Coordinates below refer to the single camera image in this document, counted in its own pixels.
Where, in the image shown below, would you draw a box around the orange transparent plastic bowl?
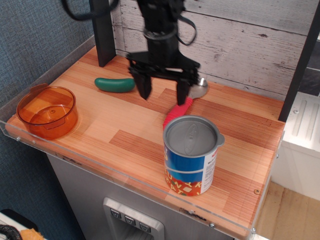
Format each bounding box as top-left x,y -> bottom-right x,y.
16,83 -> 78,140

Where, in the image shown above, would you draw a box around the blue soup can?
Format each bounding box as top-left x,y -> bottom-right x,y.
163,115 -> 225,197

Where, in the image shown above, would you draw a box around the orange cloth item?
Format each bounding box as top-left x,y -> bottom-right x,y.
20,228 -> 45,240

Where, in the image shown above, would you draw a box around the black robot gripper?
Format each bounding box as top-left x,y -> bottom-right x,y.
126,34 -> 200,105

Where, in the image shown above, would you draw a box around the green toy pickle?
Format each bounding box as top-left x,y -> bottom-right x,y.
94,77 -> 136,93

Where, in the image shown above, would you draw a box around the white toy sink unit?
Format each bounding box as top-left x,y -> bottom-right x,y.
271,92 -> 320,200

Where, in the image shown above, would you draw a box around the clear acrylic edge guard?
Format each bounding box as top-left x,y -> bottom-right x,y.
7,48 -> 285,240

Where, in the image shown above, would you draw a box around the dark grey right post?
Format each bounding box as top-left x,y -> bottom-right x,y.
278,1 -> 320,122

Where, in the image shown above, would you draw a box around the pink handled metal spoon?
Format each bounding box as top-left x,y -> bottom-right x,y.
163,77 -> 208,130

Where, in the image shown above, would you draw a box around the dark grey left post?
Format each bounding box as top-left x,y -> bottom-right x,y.
92,12 -> 116,67

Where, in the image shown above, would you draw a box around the dark grey post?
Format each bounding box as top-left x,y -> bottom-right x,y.
278,1 -> 320,122
92,12 -> 116,67

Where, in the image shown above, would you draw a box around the black braided cable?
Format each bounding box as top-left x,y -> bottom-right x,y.
0,224 -> 23,240

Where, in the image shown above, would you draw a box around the silver dispenser button panel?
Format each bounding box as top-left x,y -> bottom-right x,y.
103,197 -> 166,240

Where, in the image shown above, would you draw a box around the grey toy fridge cabinet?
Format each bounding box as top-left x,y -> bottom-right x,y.
48,155 -> 231,240

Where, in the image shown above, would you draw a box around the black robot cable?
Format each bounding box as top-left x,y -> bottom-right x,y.
61,0 -> 198,47

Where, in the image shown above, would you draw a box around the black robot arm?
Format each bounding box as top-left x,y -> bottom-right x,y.
126,0 -> 200,106

